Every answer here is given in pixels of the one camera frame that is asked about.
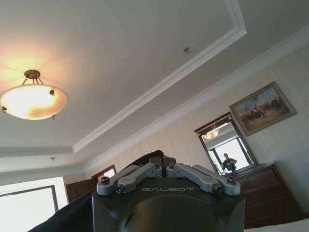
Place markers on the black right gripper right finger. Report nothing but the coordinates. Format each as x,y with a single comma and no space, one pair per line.
198,175

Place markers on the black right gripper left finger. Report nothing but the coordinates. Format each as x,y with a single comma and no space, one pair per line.
135,176

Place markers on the black garment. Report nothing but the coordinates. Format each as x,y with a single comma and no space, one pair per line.
70,215

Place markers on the person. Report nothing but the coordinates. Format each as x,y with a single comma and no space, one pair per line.
228,164

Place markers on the dark wood framed mirror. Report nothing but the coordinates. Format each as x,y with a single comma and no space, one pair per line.
222,145

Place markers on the brown wooden door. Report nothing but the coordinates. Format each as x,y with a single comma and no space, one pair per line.
79,191

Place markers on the dark wooden dresser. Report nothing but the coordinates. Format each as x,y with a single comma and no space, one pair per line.
265,193

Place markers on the gold framed painting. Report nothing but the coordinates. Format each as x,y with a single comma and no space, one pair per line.
263,108

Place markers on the bright window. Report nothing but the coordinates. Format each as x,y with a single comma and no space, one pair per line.
26,200

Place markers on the glass bowl ceiling lamp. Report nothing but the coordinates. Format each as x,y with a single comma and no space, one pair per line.
33,101

